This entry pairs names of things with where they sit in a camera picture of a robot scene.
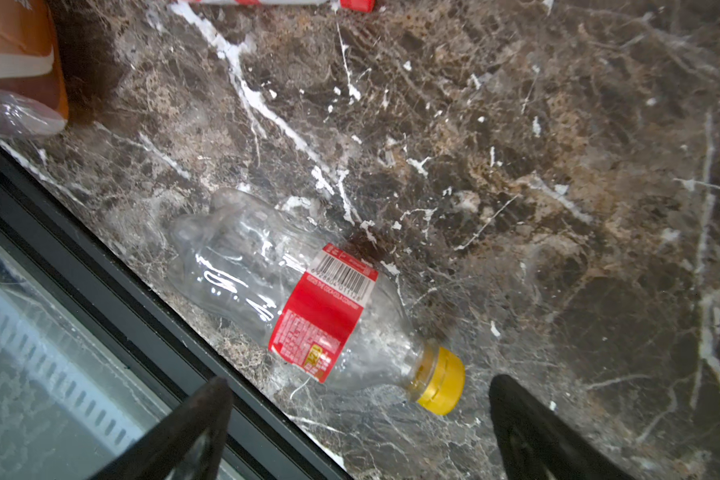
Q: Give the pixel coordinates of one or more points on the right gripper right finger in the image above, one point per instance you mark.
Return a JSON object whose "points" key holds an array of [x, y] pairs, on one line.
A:
{"points": [[535, 444]]}

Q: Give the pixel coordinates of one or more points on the clear cola bottle yellow cap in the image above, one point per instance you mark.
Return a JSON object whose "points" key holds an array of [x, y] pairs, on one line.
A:
{"points": [[305, 299]]}

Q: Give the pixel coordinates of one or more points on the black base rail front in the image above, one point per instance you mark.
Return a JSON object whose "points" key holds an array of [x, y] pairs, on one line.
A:
{"points": [[144, 333]]}

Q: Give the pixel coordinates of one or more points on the brown Nescafe bottle front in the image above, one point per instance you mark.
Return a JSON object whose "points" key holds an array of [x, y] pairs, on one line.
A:
{"points": [[33, 98]]}

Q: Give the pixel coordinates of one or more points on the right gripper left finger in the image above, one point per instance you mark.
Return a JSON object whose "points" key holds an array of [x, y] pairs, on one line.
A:
{"points": [[187, 444]]}

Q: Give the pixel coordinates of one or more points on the white bottle red cap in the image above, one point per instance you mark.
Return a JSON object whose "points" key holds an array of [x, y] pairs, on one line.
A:
{"points": [[363, 6]]}

